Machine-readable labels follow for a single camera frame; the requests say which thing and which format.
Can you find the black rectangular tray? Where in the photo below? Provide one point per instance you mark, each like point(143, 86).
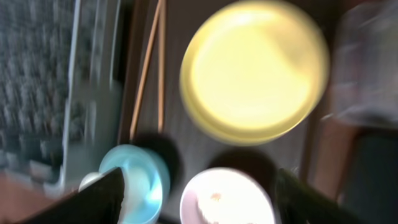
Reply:
point(370, 189)

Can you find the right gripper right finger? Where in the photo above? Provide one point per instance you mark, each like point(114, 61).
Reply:
point(299, 203)

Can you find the small white cup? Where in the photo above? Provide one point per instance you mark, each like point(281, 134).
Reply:
point(89, 179)

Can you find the yellow round plate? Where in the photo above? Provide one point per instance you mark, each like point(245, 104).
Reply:
point(253, 71)

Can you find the pink white bowl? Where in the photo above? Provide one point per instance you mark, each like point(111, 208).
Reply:
point(225, 195)

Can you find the wooden chopstick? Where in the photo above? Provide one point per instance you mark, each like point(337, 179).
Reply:
point(161, 67)
point(145, 67)

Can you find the grey plastic dish rack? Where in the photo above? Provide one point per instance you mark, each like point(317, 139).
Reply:
point(60, 100)

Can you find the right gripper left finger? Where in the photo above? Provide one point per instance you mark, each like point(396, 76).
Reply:
point(100, 202)

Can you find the dark brown serving tray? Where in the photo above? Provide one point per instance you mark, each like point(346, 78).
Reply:
point(186, 149)

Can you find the clear plastic bin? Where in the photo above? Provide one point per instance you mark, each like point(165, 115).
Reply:
point(364, 79)

